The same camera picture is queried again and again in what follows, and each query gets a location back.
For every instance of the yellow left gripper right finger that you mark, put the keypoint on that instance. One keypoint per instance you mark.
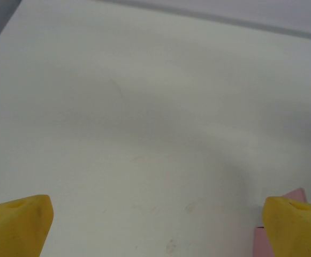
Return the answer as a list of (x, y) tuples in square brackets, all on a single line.
[(294, 230)]

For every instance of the pink paper box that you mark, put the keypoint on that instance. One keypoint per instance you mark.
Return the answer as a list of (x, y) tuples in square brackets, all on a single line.
[(259, 241)]

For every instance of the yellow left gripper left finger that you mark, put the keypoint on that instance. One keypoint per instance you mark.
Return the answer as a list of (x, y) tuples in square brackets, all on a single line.
[(16, 227)]

